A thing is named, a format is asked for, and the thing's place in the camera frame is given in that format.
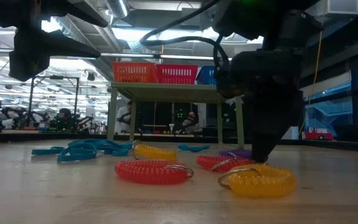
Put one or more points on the red plastic basket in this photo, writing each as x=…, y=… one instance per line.
x=176, y=74

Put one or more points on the purple spiral coil keyring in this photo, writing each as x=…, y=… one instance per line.
x=238, y=153

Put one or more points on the blue plastic basket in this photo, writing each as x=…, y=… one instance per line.
x=207, y=76

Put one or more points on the black aluminium table frame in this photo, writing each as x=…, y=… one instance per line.
x=322, y=144

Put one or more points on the pale green small riser table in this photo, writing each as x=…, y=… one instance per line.
x=166, y=91

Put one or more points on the orange spiral coil keyring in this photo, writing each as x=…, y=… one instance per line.
x=157, y=153
x=259, y=185

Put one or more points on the black neighbouring robot arm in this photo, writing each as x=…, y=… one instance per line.
x=84, y=121

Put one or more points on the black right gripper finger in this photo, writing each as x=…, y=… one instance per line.
x=272, y=124

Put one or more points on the silver ventilation duct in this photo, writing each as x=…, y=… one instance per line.
x=118, y=7

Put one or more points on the white ceiling air unit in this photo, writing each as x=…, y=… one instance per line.
x=343, y=7

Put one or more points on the person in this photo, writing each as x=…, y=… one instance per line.
x=123, y=118
x=64, y=113
x=191, y=123

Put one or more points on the black neighbouring rig frame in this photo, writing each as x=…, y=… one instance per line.
x=31, y=99

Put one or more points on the red cart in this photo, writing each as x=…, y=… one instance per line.
x=319, y=136

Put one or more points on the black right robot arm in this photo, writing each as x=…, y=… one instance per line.
x=275, y=18

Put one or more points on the black cabinet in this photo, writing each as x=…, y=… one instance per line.
x=228, y=115

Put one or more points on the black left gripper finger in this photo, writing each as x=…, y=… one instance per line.
x=64, y=11
x=33, y=49

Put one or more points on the black ceiling spot lamp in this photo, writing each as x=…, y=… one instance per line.
x=91, y=76

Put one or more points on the red spiral coil keyring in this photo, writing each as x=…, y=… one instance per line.
x=148, y=172
x=210, y=161

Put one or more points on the orange plastic basket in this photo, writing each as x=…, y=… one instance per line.
x=134, y=73

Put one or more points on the white cup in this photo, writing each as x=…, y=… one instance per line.
x=171, y=127

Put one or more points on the LED light bar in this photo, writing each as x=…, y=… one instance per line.
x=129, y=55

